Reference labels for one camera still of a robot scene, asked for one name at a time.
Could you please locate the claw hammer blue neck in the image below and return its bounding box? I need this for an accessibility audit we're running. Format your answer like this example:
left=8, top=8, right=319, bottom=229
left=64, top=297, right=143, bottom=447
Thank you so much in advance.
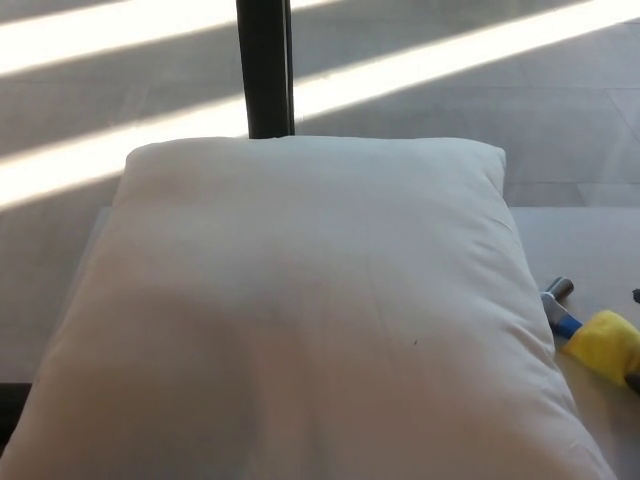
left=541, top=275, right=587, bottom=343

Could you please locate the white pillow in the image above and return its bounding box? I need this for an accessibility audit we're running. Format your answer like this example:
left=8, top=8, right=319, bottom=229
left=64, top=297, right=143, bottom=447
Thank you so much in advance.
left=0, top=134, right=619, bottom=480

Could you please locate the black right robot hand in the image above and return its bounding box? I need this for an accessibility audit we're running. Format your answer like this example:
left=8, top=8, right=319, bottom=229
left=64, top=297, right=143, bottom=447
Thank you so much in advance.
left=622, top=287, right=640, bottom=397

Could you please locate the black vertical post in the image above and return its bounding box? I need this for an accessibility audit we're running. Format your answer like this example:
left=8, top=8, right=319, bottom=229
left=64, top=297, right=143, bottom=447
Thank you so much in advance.
left=234, top=0, right=296, bottom=141

